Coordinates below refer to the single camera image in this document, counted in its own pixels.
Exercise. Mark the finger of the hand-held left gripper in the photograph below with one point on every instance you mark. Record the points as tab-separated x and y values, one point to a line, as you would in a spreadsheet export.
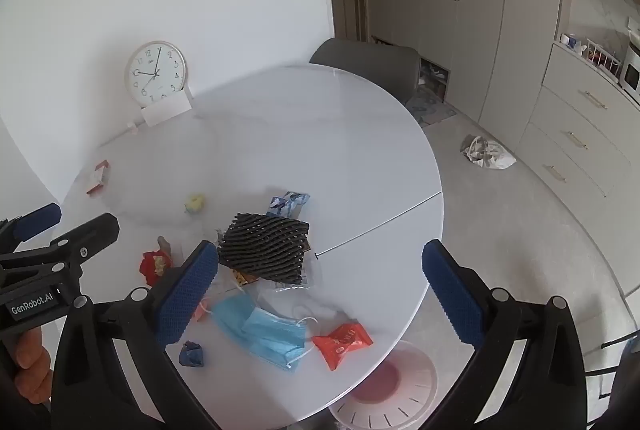
37	219
92	232

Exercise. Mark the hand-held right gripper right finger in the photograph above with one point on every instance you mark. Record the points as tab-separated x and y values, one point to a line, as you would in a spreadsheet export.
454	295

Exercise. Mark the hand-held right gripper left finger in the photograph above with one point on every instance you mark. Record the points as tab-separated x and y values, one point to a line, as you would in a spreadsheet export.
186	295

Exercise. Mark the pink wrapper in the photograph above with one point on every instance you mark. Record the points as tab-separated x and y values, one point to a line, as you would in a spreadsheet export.
204	310

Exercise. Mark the red wrapper with cardboard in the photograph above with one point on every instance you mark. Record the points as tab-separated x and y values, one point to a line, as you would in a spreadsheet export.
150	267

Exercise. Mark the blue face mask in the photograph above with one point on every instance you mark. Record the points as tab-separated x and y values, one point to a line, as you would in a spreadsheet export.
275	335
230	315

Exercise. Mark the yellow brown snack wrapper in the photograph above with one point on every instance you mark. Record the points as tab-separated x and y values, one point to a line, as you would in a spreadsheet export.
242	279

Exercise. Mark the dark blue candy wrapper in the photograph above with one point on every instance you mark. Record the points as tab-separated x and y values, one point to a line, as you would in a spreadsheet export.
191	354

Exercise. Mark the black foam net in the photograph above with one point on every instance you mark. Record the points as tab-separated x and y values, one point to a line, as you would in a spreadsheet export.
262	247

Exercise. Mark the yellow paper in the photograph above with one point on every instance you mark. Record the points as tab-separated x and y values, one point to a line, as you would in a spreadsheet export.
195	203

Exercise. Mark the pink and white bin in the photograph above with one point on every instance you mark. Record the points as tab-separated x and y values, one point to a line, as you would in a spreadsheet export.
395	390

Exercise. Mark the red snack packet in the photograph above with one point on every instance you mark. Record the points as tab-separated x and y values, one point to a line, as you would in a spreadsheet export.
342	340

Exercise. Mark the blue and white snack wrapper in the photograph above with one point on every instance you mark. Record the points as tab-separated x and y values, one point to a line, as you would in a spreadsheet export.
287	202

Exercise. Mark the person's left hand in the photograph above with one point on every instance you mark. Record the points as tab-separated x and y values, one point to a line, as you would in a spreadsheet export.
30	357

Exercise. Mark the red and white box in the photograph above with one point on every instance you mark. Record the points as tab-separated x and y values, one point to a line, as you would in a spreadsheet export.
97	177

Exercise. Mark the white folded card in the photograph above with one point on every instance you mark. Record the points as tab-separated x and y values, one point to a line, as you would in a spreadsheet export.
167	110

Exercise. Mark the white plastic bag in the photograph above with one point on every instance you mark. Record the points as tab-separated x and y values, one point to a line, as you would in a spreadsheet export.
487	152

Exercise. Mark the patterned floor mat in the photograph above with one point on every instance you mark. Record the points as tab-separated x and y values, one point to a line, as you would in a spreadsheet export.
430	110

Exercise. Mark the beige drawer unit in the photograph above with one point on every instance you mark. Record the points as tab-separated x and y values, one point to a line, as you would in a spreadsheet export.
575	120

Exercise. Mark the grey chair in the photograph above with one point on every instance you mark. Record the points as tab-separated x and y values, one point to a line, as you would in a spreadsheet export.
370	62

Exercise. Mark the beige tall wardrobe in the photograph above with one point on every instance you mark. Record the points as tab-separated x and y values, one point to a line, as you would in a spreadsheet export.
500	35

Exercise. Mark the beige cabinet with niche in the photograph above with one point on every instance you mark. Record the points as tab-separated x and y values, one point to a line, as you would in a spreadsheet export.
415	20

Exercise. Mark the white cup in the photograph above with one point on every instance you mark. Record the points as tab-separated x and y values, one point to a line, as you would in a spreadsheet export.
567	39

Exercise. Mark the white microwave oven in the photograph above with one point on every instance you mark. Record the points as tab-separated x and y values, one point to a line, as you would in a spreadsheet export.
632	72

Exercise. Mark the round white wall clock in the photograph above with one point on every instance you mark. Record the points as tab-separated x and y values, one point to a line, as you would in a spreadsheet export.
155	72

